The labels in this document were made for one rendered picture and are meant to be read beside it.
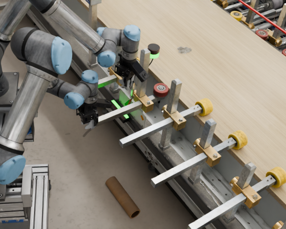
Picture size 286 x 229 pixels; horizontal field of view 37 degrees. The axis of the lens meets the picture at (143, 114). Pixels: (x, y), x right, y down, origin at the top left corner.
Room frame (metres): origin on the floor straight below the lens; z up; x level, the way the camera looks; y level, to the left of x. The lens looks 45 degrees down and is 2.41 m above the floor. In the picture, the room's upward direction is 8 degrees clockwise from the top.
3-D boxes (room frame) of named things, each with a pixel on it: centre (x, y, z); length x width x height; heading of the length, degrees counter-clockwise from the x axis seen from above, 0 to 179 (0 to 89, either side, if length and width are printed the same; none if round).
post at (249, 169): (1.09, -0.45, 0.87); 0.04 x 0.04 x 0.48; 40
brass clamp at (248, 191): (1.07, -0.47, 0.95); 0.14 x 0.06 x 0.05; 40
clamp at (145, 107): (1.65, 0.01, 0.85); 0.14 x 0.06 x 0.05; 40
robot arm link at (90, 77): (1.42, 0.26, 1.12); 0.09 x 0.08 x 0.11; 159
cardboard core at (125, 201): (1.57, 0.06, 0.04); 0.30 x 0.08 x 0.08; 40
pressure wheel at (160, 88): (1.70, -0.08, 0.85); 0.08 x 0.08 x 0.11
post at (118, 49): (1.86, 0.19, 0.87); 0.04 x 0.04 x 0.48; 40
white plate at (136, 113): (1.68, 0.07, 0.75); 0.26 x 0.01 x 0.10; 40
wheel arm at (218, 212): (1.02, -0.43, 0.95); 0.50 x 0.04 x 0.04; 130
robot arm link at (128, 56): (1.58, 0.10, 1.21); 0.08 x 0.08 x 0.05
